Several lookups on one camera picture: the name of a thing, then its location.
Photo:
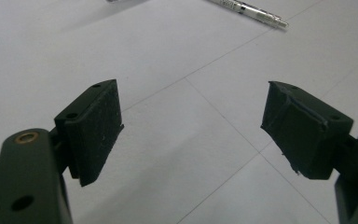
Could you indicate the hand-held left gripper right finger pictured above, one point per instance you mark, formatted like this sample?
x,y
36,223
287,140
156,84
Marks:
x,y
307,137

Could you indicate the white table mat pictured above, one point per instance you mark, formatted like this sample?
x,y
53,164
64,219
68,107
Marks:
x,y
180,62

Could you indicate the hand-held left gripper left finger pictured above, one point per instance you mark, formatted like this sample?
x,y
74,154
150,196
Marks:
x,y
90,133

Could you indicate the clear plastic pen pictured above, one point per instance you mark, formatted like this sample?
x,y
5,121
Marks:
x,y
254,12

